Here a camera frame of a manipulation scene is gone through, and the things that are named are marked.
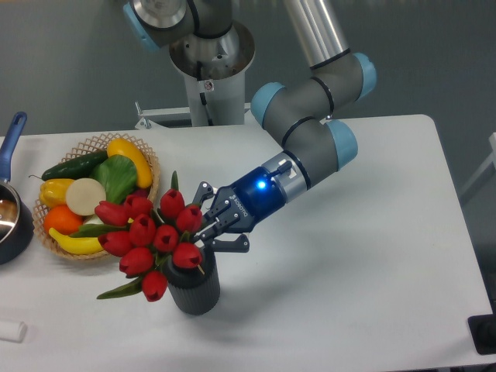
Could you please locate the black device at edge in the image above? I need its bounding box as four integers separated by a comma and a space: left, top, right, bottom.
467, 314, 495, 355

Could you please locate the yellow banana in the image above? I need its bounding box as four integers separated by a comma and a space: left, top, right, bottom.
48, 228, 103, 255

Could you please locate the beige round disc vegetable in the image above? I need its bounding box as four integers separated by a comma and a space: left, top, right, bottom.
65, 178, 106, 216

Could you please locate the dark grey ribbed vase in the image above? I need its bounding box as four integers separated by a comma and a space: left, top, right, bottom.
162, 247, 220, 315

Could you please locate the red tulip bouquet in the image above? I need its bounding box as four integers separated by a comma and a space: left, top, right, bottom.
71, 173, 205, 302

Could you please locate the purple eggplant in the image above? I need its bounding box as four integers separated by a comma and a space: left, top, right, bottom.
132, 188, 150, 198

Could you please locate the white cylinder object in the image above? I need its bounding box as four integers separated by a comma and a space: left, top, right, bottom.
0, 319, 28, 343

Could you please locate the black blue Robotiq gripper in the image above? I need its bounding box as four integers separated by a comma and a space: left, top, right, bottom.
192, 165, 287, 253

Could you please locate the green bok choy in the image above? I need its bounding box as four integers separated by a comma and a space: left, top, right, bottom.
82, 154, 139, 235

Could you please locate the white furniture piece right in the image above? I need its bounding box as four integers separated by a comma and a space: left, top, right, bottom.
459, 133, 495, 205

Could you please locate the woven wicker basket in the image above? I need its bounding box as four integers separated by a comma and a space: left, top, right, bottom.
33, 133, 160, 260

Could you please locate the yellow squash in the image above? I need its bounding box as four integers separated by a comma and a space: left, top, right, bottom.
107, 138, 153, 188

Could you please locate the yellow bell pepper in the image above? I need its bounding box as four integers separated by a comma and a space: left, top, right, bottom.
39, 178, 74, 208

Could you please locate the white metal mounting frame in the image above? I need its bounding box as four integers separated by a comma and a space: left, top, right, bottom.
133, 101, 253, 130

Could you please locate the dark saucepan blue handle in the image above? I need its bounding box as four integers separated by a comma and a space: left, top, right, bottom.
1, 112, 33, 265

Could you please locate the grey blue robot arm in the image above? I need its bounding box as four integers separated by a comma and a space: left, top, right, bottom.
123, 1, 377, 253

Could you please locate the green cucumber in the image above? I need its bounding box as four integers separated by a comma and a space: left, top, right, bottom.
29, 150, 108, 181

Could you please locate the orange fruit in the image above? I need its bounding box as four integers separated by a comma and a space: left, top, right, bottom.
43, 205, 83, 235

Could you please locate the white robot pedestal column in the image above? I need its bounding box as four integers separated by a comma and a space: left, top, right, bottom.
169, 21, 255, 126

